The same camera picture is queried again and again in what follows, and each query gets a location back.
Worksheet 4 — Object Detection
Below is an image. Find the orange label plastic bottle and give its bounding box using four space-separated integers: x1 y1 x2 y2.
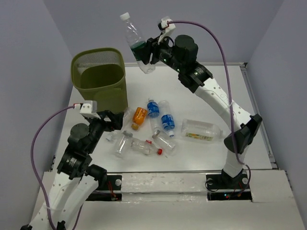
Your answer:
131 107 148 130

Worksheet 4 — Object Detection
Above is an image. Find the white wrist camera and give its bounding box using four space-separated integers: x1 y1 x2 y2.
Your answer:
158 16 176 44
73 101 101 119

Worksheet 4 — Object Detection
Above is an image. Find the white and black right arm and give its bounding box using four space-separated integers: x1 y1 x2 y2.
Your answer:
133 35 262 188

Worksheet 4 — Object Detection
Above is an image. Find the grey cap clear bottle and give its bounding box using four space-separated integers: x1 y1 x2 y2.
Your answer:
114 130 133 158

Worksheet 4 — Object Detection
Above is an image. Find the inverted Pocari Sweat blue bottle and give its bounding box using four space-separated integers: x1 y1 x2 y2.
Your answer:
158 100 175 137

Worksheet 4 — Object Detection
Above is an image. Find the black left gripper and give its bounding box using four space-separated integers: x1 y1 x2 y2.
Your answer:
86 109 125 152

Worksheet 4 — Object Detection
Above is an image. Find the upright Pocari Sweat blue bottle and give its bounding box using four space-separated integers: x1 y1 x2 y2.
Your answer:
147 98 161 133

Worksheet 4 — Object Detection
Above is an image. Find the large ribbed clear bottle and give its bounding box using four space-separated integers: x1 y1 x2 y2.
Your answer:
181 119 226 142

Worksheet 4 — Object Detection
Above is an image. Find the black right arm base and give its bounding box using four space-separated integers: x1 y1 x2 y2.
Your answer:
204 171 252 201

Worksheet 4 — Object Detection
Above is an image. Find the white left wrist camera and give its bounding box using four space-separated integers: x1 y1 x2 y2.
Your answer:
73 101 101 119

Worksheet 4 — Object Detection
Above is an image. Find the olive green mesh bin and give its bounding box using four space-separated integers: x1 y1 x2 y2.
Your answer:
71 47 128 113

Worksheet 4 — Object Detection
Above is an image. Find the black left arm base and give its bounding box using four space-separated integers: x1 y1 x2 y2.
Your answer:
86 174 122 202

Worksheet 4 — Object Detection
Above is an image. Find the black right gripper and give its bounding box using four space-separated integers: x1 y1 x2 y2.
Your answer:
135 32 184 73

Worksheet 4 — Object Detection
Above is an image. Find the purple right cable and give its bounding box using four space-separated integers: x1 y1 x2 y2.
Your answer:
167 20 251 199

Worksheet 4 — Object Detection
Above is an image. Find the green label clear bottle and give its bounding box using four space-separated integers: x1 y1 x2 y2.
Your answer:
120 12 155 74

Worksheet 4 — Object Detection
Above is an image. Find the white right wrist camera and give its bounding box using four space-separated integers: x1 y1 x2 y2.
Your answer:
158 16 176 44

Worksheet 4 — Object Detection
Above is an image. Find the silver cap clear bottle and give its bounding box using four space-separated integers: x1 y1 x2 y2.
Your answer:
152 130 177 156

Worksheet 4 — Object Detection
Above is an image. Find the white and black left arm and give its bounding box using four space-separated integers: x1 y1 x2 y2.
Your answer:
21 111 124 230

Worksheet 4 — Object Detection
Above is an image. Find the red cap clear bottle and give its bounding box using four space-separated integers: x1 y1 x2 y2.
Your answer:
131 138 163 156

